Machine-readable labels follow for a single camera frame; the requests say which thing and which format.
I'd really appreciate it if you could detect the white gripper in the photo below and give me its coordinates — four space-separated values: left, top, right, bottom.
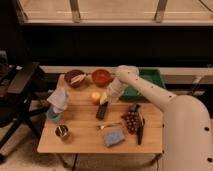
100 79 127 105

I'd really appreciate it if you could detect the black eraser block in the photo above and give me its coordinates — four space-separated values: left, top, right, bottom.
96 102 108 120

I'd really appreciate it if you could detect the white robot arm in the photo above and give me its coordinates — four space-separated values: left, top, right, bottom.
100 65 213 171

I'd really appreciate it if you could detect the orange round fruit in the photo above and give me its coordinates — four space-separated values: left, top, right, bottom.
91 92 101 105

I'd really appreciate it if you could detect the red bowl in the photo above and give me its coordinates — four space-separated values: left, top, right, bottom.
92 69 112 87

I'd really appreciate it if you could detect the metal fork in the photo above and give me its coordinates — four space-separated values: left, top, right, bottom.
96 122 121 131

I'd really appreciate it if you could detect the banana in bowl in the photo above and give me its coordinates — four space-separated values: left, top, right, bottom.
70 74 86 85

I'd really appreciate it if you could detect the wooden folding table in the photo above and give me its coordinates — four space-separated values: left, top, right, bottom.
37 74 163 154

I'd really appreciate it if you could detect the bunch of dark grapes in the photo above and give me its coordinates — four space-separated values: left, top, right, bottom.
121 112 142 134

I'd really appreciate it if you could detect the blue sponge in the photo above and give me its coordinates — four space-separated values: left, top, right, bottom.
103 129 125 147

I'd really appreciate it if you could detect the dark maroon bowl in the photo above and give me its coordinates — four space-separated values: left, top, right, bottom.
64 70 86 88

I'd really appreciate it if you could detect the black knife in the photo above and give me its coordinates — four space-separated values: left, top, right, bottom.
130 103 145 145

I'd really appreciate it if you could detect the blue cup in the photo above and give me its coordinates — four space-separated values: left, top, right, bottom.
46 108 61 123

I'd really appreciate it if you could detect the green plastic tray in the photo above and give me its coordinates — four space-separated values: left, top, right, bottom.
120 68 166 101

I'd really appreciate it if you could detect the black office chair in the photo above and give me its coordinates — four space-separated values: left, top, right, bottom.
0 50 47 149

